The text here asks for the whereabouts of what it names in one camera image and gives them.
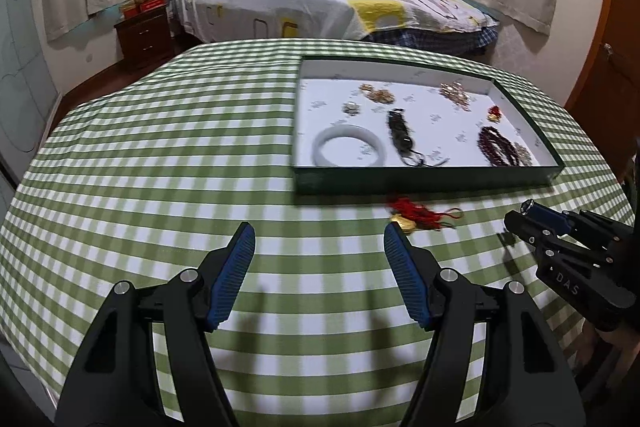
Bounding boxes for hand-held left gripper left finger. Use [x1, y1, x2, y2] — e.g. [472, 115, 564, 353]
[54, 221, 257, 427]

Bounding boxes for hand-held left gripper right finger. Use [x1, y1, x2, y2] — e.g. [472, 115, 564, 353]
[382, 222, 586, 427]

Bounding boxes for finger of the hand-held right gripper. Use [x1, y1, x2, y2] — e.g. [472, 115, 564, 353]
[520, 199, 621, 248]
[504, 209, 608, 268]

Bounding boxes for red tassel gold charm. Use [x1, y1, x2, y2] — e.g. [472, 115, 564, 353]
[387, 198, 463, 234]

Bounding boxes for dark red bead bracelet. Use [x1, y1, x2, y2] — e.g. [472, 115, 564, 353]
[477, 125, 518, 168]

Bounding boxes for green shallow box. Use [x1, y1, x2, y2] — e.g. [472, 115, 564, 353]
[291, 55, 566, 196]

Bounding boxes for dark braided bead pendant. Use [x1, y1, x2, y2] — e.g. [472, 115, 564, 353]
[386, 108, 451, 168]

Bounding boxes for gold pearl brooch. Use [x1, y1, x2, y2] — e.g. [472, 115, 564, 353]
[360, 83, 396, 105]

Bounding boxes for person's right hand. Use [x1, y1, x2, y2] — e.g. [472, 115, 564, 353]
[575, 324, 636, 403]

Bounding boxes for green checked tablecloth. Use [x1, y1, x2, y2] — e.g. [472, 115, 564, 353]
[0, 38, 636, 408]

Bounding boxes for brown wooden door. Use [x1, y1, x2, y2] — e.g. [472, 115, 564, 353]
[565, 0, 640, 188]

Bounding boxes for white jade bangle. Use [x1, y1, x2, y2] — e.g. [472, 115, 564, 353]
[312, 125, 388, 168]

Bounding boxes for blue plaid bed sheet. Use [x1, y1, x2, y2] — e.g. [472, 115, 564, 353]
[367, 24, 501, 55]

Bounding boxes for dark wooden nightstand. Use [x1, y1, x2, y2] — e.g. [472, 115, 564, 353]
[114, 9, 176, 72]

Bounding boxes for bed with patterned cover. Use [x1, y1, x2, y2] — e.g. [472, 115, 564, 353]
[167, 0, 501, 45]

